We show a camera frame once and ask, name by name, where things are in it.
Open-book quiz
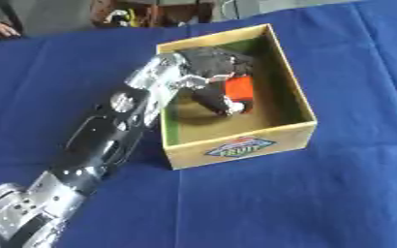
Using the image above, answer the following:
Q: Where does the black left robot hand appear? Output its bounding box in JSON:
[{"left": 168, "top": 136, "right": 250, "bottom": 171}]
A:
[{"left": 172, "top": 46, "right": 257, "bottom": 117}]

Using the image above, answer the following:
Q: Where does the orange block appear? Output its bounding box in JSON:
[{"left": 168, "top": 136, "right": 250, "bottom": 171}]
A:
[{"left": 222, "top": 75, "right": 257, "bottom": 114}]

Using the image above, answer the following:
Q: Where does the tan cardboard box green inside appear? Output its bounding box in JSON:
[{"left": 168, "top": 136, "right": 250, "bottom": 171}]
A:
[{"left": 154, "top": 22, "right": 320, "bottom": 171}]

